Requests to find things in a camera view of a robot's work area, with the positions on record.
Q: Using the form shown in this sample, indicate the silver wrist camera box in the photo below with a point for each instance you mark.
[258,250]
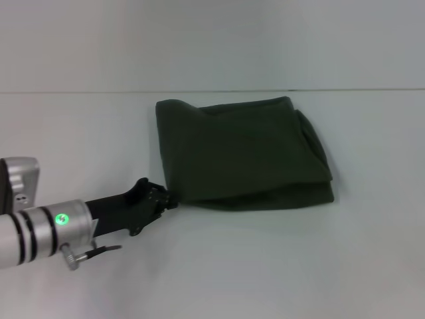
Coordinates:
[23,182]

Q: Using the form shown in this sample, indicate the dark green shirt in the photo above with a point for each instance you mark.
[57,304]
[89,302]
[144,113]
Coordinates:
[239,156]

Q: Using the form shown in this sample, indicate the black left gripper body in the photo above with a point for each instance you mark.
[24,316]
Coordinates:
[126,209]

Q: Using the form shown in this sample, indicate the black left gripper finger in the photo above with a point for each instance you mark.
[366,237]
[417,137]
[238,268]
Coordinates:
[173,201]

